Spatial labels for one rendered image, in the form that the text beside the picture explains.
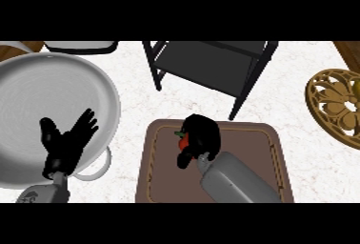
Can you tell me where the large grey pot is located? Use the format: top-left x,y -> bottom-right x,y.
0,51 -> 123,191

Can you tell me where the black tiered shelf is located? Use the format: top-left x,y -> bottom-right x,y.
142,41 -> 281,122

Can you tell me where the golden ornate trivet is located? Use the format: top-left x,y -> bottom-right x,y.
304,68 -> 360,151

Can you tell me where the brown tray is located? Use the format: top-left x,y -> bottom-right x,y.
135,118 -> 296,204

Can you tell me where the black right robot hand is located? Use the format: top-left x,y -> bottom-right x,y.
176,113 -> 223,170

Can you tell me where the red bell pepper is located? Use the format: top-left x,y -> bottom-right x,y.
175,131 -> 192,152

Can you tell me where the brown wooden board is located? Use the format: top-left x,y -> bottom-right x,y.
0,41 -> 46,63

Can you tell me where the yellow fruit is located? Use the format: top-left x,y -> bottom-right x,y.
352,79 -> 360,102

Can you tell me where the grey tray with black rim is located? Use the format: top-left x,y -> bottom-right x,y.
43,41 -> 120,56

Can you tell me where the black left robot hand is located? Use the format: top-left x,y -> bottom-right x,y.
39,108 -> 102,181

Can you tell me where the brown wooden cabinet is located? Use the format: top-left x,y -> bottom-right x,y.
333,41 -> 360,74

